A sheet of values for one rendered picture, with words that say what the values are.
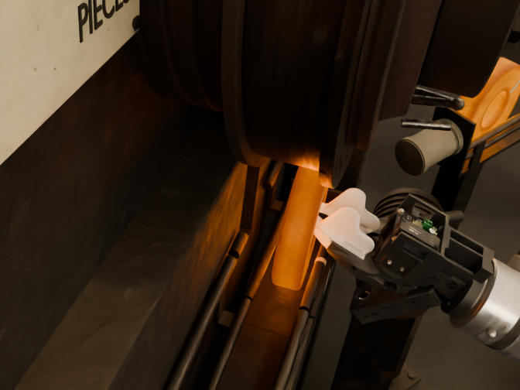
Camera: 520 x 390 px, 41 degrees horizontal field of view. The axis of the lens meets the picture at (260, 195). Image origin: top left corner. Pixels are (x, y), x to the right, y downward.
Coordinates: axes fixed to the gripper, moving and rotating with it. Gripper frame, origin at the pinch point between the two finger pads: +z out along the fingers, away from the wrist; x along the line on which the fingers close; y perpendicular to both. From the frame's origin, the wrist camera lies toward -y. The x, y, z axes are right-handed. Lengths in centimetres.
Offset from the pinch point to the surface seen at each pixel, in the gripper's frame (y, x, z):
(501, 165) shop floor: -58, -136, -64
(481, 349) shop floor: -59, -58, -62
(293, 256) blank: 0.7, 7.7, -0.2
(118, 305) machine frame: 9.2, 29.7, 12.0
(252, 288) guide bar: -5.0, 9.2, 1.6
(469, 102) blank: 4.1, -36.4, -16.1
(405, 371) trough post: -63, -44, -45
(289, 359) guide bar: -2.6, 17.2, -4.1
